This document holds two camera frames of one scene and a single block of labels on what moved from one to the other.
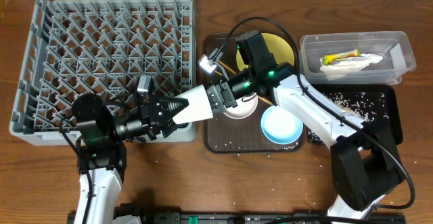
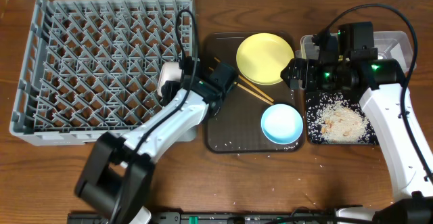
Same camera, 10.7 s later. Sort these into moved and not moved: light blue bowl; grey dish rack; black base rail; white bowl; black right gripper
Moved: white bowl; black right gripper
Not moved: grey dish rack; black base rail; light blue bowl
